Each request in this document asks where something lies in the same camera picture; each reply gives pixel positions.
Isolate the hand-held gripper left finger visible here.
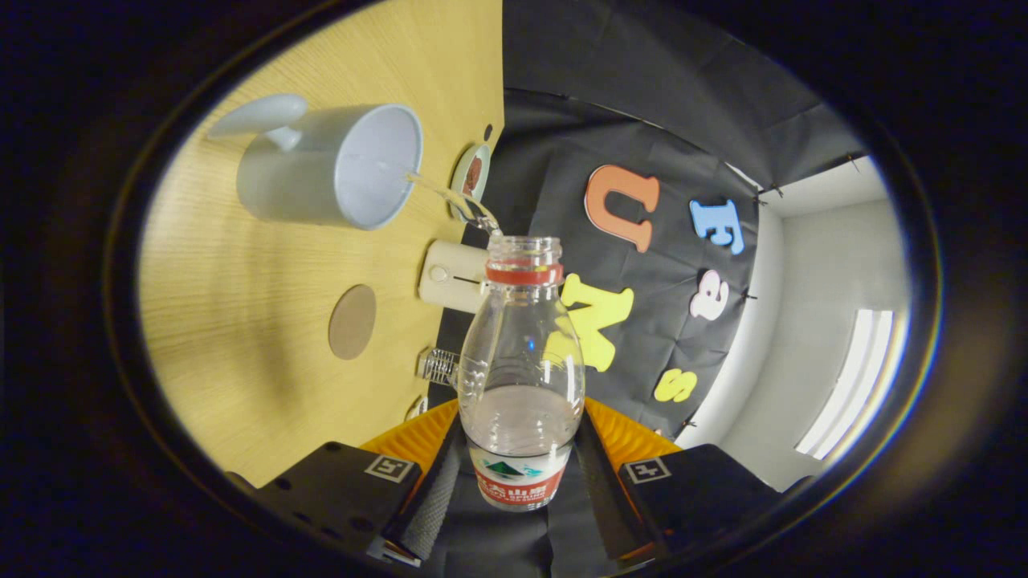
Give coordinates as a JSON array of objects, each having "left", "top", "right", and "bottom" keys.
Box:
[{"left": 229, "top": 399, "right": 467, "bottom": 567}]

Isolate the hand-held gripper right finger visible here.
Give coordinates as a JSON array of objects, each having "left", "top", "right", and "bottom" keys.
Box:
[{"left": 574, "top": 396, "right": 812, "bottom": 563}]

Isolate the clear plastic juice bottle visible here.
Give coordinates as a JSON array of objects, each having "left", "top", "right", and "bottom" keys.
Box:
[{"left": 458, "top": 235, "right": 587, "bottom": 512}]

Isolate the round brown coaster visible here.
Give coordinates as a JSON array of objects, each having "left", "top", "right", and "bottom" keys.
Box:
[{"left": 328, "top": 284, "right": 377, "bottom": 360}]

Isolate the white cup with handle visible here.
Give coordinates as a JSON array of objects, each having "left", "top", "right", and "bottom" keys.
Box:
[{"left": 207, "top": 93, "right": 424, "bottom": 232}]

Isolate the white toaster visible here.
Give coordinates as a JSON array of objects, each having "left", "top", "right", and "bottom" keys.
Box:
[{"left": 418, "top": 239, "right": 491, "bottom": 314}]

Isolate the wooden table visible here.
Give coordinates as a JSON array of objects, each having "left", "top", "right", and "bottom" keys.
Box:
[{"left": 138, "top": 0, "right": 505, "bottom": 489}]

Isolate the large ceiling light panel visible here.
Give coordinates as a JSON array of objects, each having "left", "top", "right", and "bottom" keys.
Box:
[{"left": 795, "top": 309, "right": 894, "bottom": 460}]

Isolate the pale green plate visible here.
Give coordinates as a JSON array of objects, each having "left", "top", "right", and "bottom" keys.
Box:
[{"left": 450, "top": 143, "right": 492, "bottom": 222}]

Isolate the small metal wire basket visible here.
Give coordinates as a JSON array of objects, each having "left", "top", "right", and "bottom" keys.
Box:
[{"left": 418, "top": 347, "right": 460, "bottom": 388}]

